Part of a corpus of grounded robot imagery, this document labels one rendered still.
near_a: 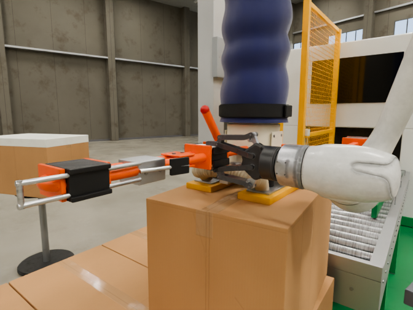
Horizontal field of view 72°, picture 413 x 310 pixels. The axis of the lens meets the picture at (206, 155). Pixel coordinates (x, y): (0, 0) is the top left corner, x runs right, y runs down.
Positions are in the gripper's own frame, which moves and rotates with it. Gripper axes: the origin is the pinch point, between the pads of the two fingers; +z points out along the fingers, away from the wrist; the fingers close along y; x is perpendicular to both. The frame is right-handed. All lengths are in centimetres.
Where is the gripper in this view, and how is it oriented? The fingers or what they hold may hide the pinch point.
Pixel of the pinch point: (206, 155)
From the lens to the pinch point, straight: 73.4
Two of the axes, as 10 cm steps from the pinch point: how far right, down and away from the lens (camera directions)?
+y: -0.1, 9.9, 1.5
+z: -7.9, -1.0, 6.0
